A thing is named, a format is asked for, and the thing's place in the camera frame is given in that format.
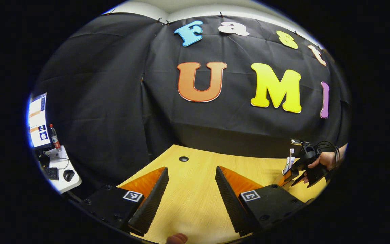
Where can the white side table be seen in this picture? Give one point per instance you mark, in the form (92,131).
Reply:
(61,159)

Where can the wooden desktop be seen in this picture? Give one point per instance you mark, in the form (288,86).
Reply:
(195,189)

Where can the white toothpaste tube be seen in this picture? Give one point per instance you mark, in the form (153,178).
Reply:
(288,164)

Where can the black keyboard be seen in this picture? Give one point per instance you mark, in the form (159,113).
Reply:
(50,173)

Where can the computer monitor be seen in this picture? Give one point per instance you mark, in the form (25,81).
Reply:
(38,122)

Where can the plastic drink bottle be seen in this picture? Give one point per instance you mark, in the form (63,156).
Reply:
(55,139)

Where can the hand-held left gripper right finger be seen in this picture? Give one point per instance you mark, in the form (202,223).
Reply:
(230,206)

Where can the black computer mouse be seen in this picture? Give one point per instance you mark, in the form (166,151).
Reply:
(69,175)

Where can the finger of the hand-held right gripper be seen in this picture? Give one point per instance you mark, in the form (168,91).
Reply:
(287,178)
(299,179)

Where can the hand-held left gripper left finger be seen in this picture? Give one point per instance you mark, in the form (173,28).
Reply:
(149,206)

